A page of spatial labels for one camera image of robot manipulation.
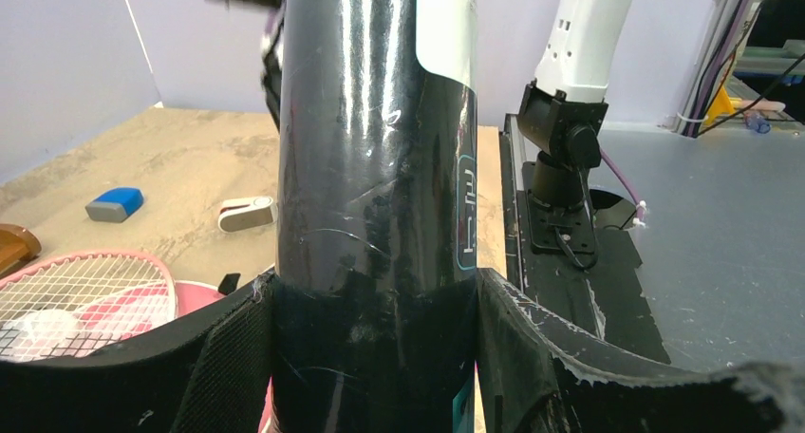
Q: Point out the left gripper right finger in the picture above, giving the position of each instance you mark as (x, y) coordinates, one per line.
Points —
(539, 372)

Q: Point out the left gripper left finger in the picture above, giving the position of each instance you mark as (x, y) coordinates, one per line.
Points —
(208, 371)

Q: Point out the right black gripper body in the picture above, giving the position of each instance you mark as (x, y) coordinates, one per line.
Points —
(271, 47)

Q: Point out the pink badminton racket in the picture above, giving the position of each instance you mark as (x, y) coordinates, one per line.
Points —
(75, 304)

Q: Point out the black shuttlecock tube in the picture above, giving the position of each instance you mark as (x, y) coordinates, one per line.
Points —
(375, 313)

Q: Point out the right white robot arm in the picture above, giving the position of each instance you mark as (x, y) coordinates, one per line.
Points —
(575, 90)

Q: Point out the pink racket cover bag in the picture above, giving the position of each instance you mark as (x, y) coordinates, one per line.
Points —
(193, 296)

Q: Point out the white pink small clip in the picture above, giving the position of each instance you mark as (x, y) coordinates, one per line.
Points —
(238, 214)

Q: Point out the blue grey eraser block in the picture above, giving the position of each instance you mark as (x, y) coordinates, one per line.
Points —
(115, 205)

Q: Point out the wooden three-tier shelf rack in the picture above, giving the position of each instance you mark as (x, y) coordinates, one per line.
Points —
(18, 245)

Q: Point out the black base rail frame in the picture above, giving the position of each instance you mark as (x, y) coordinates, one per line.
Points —
(580, 263)

